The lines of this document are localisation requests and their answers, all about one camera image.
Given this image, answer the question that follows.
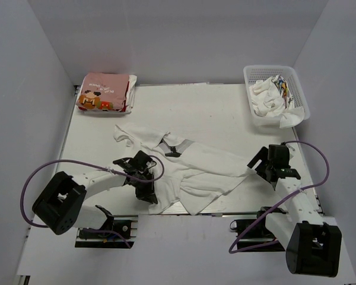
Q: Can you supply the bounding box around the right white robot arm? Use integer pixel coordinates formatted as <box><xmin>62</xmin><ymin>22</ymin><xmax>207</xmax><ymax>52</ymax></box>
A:
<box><xmin>247</xmin><ymin>143</ymin><xmax>342</xmax><ymax>277</ymax></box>

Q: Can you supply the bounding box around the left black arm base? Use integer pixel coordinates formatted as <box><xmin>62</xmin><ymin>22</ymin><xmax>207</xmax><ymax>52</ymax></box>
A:
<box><xmin>75</xmin><ymin>216</ymin><xmax>138</xmax><ymax>249</ymax></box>

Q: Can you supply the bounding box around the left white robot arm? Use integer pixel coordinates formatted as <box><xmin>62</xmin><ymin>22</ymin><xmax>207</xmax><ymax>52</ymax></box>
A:
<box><xmin>32</xmin><ymin>151</ymin><xmax>162</xmax><ymax>239</ymax></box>

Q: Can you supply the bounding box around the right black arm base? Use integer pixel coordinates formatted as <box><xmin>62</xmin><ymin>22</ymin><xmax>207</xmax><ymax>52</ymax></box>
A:
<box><xmin>229</xmin><ymin>218</ymin><xmax>285</xmax><ymax>253</ymax></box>

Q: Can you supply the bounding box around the crumpled white shirt in basket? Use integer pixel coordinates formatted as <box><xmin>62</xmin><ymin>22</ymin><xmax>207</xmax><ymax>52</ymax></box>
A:
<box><xmin>249</xmin><ymin>74</ymin><xmax>304</xmax><ymax>128</ymax></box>

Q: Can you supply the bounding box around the pink folded t shirt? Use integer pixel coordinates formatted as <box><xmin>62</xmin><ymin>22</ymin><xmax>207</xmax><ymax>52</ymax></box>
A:
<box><xmin>75</xmin><ymin>72</ymin><xmax>129</xmax><ymax>112</ymax></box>

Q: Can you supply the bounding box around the white plastic basket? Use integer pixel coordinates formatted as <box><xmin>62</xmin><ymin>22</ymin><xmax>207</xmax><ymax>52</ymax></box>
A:
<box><xmin>243</xmin><ymin>65</ymin><xmax>310</xmax><ymax>129</ymax></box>

